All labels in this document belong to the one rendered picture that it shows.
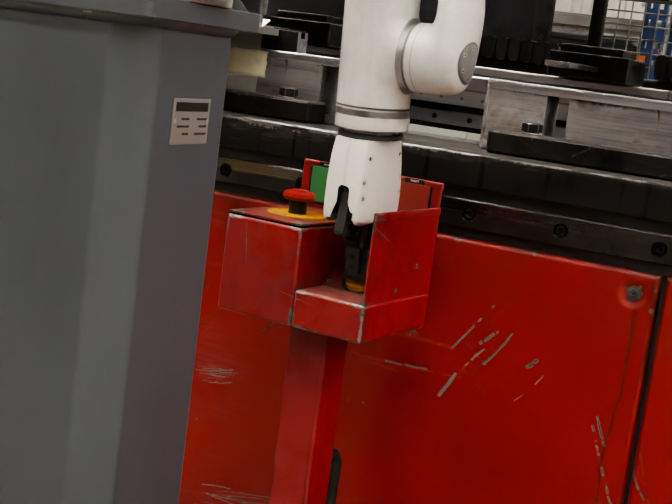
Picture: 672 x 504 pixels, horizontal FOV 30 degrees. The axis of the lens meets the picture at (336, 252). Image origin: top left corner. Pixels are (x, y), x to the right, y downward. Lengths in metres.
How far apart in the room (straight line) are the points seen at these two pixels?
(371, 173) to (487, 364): 0.33
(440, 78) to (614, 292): 0.36
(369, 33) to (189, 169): 0.43
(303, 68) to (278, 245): 0.44
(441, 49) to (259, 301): 0.36
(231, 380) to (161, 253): 0.81
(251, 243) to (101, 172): 0.55
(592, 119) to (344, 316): 0.46
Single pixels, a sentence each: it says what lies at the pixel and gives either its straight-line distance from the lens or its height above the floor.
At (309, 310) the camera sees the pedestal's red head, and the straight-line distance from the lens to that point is 1.43.
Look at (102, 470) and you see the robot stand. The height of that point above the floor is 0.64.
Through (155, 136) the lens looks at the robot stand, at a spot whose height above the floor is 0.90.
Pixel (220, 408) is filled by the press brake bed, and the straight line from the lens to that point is 1.80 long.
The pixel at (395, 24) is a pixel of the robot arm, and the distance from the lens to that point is 1.39.
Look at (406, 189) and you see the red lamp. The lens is 1.53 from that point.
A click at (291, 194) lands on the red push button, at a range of 1.50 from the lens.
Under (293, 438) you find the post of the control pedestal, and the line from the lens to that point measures 1.54.
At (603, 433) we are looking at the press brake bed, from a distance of 1.58.
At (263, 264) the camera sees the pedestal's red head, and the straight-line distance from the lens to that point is 1.46.
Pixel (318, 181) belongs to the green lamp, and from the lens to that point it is 1.59.
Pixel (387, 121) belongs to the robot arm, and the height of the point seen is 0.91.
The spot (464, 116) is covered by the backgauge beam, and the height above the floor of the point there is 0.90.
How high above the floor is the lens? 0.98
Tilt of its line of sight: 9 degrees down
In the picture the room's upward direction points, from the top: 7 degrees clockwise
